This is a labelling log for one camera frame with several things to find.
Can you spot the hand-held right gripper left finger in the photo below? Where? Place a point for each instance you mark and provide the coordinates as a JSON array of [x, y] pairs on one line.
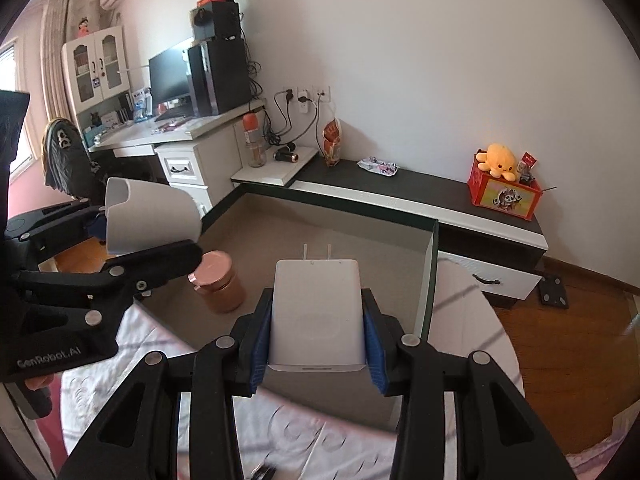
[[260, 347]]

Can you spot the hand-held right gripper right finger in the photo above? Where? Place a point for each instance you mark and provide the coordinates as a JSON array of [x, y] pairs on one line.
[[376, 355]]

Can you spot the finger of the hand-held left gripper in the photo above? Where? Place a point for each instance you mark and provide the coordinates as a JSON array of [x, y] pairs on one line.
[[150, 265], [50, 216]]

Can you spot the white cup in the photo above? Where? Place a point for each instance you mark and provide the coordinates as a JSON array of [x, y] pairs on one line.
[[150, 215]]

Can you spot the white plug-in charger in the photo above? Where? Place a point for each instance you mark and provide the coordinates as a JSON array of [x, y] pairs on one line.
[[315, 305]]

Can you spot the pink storage box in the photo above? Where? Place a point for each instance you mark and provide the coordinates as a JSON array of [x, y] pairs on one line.
[[350, 240]]

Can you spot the person's left hand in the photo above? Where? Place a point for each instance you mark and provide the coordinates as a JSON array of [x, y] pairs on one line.
[[39, 382]]

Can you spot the dark jacket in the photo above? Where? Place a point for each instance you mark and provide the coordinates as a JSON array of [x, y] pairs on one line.
[[62, 155]]

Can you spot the rose gold jar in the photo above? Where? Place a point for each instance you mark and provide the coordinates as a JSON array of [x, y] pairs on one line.
[[225, 290]]

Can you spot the white drawer cabinet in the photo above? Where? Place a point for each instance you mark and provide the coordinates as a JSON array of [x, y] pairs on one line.
[[220, 155]]

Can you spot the window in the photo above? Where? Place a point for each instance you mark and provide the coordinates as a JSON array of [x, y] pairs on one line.
[[10, 85]]

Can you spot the blue packaging box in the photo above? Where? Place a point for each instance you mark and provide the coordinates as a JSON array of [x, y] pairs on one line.
[[142, 102]]

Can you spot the white desk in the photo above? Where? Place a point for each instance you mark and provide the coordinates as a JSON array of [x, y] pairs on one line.
[[200, 122]]

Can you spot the white glass-door cabinet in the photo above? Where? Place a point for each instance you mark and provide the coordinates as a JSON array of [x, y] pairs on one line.
[[95, 70]]

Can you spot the white side shelf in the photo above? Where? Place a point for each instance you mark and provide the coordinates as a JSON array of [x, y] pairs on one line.
[[270, 170]]

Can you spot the beige curtain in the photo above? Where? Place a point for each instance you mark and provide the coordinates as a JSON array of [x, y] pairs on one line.
[[55, 60]]

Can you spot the orange-capped clear bottle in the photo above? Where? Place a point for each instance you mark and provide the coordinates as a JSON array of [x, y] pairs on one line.
[[254, 142]]

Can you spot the black cylindrical device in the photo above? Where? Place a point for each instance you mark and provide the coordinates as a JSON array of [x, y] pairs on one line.
[[286, 154]]

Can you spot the black computer monitor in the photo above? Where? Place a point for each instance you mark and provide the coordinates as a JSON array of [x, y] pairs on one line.
[[167, 75]]

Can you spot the white printed packet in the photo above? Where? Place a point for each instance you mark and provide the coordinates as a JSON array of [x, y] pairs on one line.
[[378, 166]]

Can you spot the black bathroom scale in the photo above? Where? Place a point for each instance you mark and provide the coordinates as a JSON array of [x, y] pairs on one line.
[[554, 290]]

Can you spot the small doll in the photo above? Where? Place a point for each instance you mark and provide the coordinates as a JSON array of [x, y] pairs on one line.
[[84, 27]]

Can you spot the red printed box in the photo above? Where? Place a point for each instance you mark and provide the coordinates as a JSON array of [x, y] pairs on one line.
[[505, 197]]

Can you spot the black computer tower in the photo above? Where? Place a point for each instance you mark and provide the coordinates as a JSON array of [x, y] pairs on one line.
[[225, 75]]

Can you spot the orange snack bag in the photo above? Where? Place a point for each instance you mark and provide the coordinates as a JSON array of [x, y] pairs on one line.
[[331, 145]]

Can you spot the white plug adapter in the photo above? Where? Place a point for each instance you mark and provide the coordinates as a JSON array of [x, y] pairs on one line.
[[304, 102]]

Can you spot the yellow octopus plush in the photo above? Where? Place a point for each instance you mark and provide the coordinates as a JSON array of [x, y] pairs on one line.
[[496, 160]]

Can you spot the small toy figure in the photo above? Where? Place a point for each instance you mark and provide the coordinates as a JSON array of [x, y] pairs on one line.
[[527, 167]]

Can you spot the pink bed sheet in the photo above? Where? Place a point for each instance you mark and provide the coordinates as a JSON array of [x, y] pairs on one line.
[[595, 460]]

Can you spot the black box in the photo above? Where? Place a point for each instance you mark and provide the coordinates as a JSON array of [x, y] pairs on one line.
[[220, 20]]

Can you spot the white wall sockets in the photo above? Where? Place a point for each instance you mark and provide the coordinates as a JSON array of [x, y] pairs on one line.
[[320, 92]]

